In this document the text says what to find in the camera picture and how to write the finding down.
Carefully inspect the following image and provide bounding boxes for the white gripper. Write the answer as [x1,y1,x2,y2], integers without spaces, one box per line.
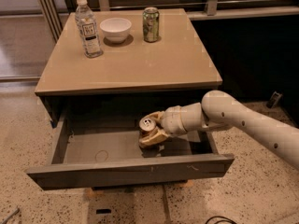
[139,105,187,148]

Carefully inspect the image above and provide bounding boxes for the orange soda can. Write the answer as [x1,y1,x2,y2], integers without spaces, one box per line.
[139,118,156,139]

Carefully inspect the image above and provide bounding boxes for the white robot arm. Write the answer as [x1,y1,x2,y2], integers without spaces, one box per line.
[139,91,299,169]

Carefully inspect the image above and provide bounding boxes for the open grey top drawer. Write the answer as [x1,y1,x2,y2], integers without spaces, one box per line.
[26,105,235,190]

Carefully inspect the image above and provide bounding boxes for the green soda can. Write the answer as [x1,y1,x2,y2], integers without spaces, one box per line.
[143,7,160,42]

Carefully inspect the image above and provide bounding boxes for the white ceramic bowl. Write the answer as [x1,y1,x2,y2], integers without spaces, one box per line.
[100,18,132,43]

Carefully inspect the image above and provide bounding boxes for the small dark floor object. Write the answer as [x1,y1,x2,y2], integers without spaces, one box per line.
[266,91,282,108]

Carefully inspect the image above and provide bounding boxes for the clear plastic water bottle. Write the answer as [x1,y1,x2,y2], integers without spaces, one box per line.
[75,0,103,58]

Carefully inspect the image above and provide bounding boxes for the grey rod on floor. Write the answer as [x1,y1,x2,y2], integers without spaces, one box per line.
[0,208,20,224]

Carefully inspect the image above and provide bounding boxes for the black cable on floor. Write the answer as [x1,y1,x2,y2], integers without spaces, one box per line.
[204,215,238,224]

